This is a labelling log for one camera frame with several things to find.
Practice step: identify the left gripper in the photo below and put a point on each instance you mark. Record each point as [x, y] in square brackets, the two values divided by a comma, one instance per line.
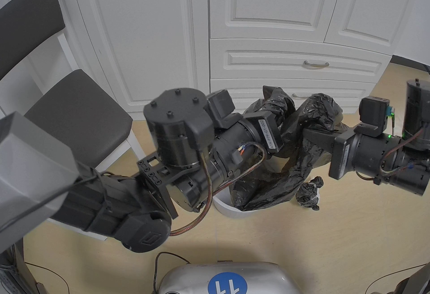
[240, 145]

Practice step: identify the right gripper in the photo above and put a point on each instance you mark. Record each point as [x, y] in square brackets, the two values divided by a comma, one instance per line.
[366, 155]

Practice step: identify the black plastic bag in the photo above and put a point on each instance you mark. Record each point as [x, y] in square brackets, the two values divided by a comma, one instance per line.
[302, 165]

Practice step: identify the black plastic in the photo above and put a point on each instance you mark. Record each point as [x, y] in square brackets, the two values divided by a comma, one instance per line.
[305, 195]

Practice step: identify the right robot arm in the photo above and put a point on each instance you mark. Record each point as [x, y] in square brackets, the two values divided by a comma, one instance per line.
[418, 111]

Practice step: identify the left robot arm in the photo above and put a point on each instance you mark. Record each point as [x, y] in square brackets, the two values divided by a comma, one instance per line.
[174, 124]

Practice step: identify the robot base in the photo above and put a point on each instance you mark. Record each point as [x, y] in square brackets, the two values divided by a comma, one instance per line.
[268, 279]

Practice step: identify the white trash bin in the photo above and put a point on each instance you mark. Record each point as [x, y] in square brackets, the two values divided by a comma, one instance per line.
[235, 210]

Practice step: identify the white wardrobe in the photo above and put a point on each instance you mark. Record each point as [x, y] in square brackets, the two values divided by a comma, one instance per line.
[151, 34]

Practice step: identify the white chair with grey seat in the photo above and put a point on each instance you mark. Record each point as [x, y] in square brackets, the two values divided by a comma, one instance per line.
[77, 118]

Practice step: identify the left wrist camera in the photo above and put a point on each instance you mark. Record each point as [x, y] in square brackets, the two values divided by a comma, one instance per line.
[220, 104]

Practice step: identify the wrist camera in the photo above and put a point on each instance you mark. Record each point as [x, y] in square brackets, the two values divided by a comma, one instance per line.
[373, 114]
[220, 104]

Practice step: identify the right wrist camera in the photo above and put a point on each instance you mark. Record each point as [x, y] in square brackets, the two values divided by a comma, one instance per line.
[373, 114]

